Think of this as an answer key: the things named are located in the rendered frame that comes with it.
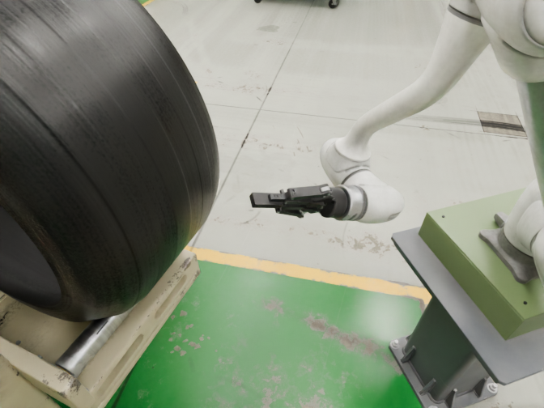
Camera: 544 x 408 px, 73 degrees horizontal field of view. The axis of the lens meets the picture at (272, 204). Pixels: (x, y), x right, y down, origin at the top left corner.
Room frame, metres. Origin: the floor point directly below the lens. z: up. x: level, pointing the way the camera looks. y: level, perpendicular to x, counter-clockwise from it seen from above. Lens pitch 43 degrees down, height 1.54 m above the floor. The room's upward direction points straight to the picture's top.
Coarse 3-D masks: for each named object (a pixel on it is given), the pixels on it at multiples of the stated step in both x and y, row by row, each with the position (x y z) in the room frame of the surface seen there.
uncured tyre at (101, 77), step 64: (0, 0) 0.40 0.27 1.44; (64, 0) 0.45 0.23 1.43; (128, 0) 0.51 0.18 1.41; (0, 64) 0.34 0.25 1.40; (64, 64) 0.37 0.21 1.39; (128, 64) 0.43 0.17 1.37; (0, 128) 0.30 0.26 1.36; (64, 128) 0.32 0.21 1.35; (128, 128) 0.37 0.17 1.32; (192, 128) 0.45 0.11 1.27; (0, 192) 0.28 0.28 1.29; (64, 192) 0.29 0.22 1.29; (128, 192) 0.32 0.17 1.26; (192, 192) 0.41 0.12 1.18; (0, 256) 0.48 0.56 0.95; (64, 256) 0.27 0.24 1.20; (128, 256) 0.29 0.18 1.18; (64, 320) 0.33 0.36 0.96
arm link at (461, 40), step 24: (456, 24) 0.66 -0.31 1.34; (480, 24) 0.64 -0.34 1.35; (456, 48) 0.65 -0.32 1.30; (480, 48) 0.65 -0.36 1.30; (432, 72) 0.68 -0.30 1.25; (456, 72) 0.66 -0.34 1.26; (408, 96) 0.71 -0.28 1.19; (432, 96) 0.67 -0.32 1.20; (360, 120) 0.81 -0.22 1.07; (384, 120) 0.75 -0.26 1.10; (336, 144) 0.84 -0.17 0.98; (360, 144) 0.80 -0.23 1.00; (336, 168) 0.79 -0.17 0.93; (360, 168) 0.78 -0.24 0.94
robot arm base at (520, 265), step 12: (504, 216) 0.75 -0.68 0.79; (492, 240) 0.67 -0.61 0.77; (504, 240) 0.65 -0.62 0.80; (504, 252) 0.63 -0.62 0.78; (516, 252) 0.61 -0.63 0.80; (504, 264) 0.60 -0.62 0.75; (516, 264) 0.59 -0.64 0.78; (528, 264) 0.58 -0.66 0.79; (516, 276) 0.56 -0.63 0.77; (528, 276) 0.55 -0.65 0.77
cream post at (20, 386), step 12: (0, 360) 0.25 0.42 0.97; (0, 372) 0.24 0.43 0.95; (12, 372) 0.25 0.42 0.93; (0, 384) 0.23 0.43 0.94; (12, 384) 0.24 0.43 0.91; (24, 384) 0.25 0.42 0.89; (0, 396) 0.22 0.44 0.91; (12, 396) 0.23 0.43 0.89; (24, 396) 0.24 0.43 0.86; (36, 396) 0.24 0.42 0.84; (48, 396) 0.26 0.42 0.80
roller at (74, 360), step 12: (96, 324) 0.34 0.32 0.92; (108, 324) 0.34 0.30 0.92; (120, 324) 0.36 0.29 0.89; (84, 336) 0.32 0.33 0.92; (96, 336) 0.32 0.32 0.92; (108, 336) 0.33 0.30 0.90; (72, 348) 0.29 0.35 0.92; (84, 348) 0.29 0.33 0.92; (96, 348) 0.30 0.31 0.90; (60, 360) 0.27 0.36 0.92; (72, 360) 0.27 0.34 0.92; (84, 360) 0.28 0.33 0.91; (72, 372) 0.26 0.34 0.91
